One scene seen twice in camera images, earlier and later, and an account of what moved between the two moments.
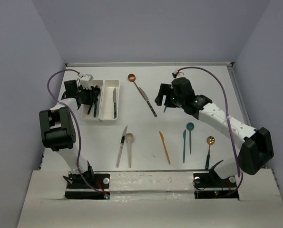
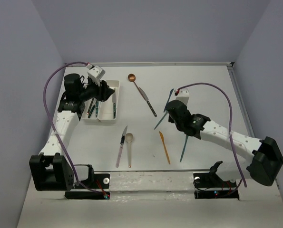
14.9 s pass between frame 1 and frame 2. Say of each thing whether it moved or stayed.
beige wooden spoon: stayed
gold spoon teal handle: moved
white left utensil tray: stayed
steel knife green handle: stayed
